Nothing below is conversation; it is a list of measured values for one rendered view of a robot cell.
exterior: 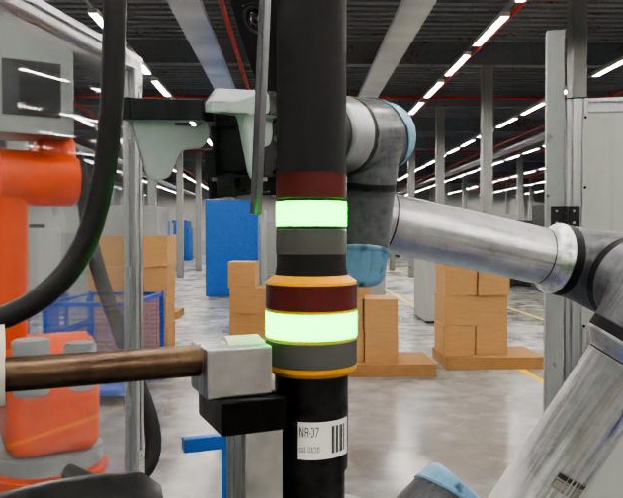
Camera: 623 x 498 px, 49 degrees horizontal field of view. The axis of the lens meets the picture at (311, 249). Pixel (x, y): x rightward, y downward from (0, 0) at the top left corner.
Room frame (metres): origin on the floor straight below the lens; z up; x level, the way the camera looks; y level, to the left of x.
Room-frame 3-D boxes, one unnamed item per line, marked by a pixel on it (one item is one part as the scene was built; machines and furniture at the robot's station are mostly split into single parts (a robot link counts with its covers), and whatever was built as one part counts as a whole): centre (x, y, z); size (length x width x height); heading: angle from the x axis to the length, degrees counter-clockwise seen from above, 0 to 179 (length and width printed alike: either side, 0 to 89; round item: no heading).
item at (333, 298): (0.32, 0.00, 1.57); 0.04 x 0.04 x 0.01
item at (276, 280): (0.32, 0.00, 1.56); 0.04 x 0.04 x 0.05
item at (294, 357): (0.32, 0.00, 1.54); 0.04 x 0.04 x 0.01
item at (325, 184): (0.32, 0.00, 1.62); 0.03 x 0.03 x 0.01
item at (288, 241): (0.32, 0.00, 1.60); 0.03 x 0.03 x 0.01
